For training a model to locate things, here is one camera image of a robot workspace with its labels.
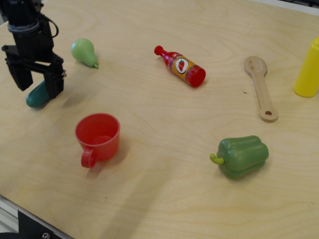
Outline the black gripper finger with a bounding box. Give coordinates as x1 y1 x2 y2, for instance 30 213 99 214
44 62 66 99
7 62 33 91

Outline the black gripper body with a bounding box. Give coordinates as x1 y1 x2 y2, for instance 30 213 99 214
2 21 64 74

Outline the dark green toy cucumber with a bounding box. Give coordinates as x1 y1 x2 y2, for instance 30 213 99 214
26 81 51 108

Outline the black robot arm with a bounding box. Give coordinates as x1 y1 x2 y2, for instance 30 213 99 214
0 0 65 99

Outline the red plastic cup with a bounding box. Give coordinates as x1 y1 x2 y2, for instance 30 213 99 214
75 113 120 168

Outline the light green toy pear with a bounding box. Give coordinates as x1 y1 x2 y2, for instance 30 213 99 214
71 38 99 69

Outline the red toy ketchup bottle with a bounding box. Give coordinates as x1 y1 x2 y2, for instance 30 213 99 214
154 46 206 88

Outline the green toy bell pepper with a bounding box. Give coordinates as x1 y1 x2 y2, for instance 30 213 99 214
209 135 269 179

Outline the wooden spoon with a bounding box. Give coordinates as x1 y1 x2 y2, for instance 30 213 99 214
243 56 278 122

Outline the yellow plastic bottle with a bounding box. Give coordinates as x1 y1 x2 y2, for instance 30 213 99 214
293 37 319 98

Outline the aluminium table frame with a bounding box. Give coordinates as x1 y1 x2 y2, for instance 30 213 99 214
0 194 75 239

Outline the black corner bracket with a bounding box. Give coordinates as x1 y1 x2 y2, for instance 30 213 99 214
18 210 72 239

